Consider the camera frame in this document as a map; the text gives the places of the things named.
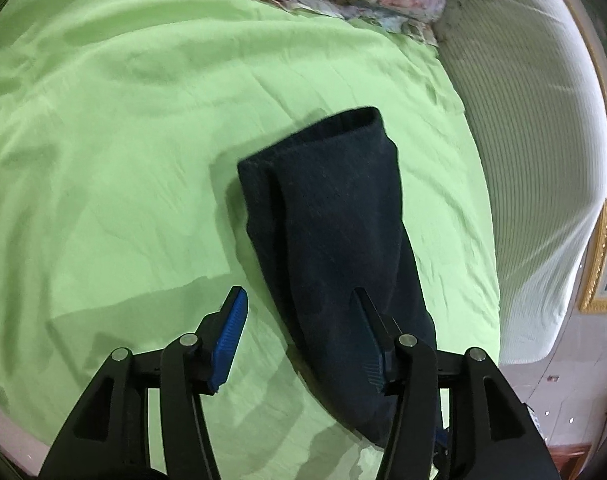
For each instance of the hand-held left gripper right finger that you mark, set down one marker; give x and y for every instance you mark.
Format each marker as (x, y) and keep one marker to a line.
(372, 360)

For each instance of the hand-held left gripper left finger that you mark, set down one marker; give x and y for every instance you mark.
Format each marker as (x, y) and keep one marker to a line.
(227, 342)

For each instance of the dark navy pants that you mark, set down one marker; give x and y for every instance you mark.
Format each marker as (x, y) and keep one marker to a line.
(333, 240)

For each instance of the green bed sheet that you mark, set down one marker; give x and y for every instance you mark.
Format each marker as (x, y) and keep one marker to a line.
(108, 160)

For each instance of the wooden furniture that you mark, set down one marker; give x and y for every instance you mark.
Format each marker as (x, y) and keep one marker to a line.
(571, 460)

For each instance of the striped white padded headboard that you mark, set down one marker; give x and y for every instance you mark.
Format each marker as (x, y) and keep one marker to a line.
(533, 160)

